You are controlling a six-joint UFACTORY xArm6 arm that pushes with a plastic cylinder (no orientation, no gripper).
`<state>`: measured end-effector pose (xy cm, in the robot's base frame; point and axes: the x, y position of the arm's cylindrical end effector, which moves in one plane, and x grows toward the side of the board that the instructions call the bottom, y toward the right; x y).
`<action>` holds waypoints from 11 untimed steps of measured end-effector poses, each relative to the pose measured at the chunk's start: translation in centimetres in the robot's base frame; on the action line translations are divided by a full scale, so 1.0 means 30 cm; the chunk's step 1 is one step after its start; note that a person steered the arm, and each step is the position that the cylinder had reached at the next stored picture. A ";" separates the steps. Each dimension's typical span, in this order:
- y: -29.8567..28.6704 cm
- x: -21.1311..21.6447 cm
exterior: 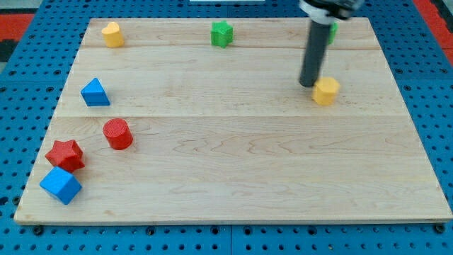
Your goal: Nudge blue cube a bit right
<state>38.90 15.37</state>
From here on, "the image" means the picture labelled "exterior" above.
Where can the blue triangle block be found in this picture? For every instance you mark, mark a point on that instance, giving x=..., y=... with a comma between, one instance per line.
x=94, y=94

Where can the green block behind tool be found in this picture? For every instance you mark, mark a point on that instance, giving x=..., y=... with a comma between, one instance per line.
x=332, y=34

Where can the wooden board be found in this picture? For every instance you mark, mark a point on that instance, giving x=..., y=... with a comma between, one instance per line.
x=228, y=136

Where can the yellow heart block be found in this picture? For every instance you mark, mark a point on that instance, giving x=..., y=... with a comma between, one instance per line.
x=112, y=35

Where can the green star block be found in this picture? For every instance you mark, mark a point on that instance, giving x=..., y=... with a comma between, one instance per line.
x=221, y=34

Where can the red cylinder block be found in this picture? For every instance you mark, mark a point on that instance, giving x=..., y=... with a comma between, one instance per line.
x=118, y=134

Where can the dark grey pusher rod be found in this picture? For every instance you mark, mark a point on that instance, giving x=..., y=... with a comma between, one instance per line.
x=314, y=53

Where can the blue cube block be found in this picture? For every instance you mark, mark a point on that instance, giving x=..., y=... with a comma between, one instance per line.
x=61, y=185

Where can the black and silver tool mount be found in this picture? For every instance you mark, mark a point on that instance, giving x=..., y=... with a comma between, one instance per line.
x=328, y=11

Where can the yellow hexagon block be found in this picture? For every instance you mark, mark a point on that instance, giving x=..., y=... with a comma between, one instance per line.
x=325, y=91

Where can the red star block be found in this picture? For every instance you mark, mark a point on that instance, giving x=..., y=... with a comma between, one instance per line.
x=67, y=155

